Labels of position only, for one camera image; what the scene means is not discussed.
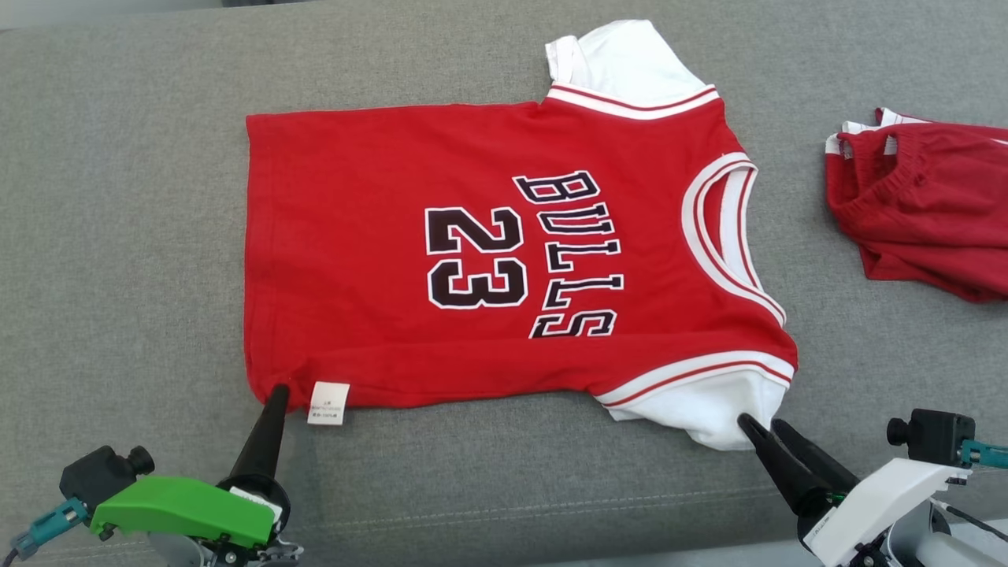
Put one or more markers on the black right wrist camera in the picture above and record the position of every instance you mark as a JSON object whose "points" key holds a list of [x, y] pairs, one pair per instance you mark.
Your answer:
{"points": [[937, 437]]}

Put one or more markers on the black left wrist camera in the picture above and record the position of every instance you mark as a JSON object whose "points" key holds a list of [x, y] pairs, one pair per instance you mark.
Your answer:
{"points": [[98, 476]]}

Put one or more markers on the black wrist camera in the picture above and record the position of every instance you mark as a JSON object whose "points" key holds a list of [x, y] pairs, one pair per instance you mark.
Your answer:
{"points": [[98, 476], [937, 437]]}

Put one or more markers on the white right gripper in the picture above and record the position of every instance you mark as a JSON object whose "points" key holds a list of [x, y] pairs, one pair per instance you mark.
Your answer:
{"points": [[882, 504]]}

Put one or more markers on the red Bulls jersey white sleeves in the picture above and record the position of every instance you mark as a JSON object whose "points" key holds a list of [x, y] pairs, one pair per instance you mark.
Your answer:
{"points": [[354, 236]]}

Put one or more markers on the grey fabric sofa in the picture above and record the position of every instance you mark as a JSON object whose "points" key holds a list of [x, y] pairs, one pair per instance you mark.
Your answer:
{"points": [[118, 236]]}

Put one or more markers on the red Bulls shorts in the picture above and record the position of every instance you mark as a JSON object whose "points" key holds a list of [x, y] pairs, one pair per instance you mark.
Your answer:
{"points": [[929, 213]]}

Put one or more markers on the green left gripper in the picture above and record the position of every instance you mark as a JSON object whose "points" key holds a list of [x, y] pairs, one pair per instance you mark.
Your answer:
{"points": [[181, 508]]}

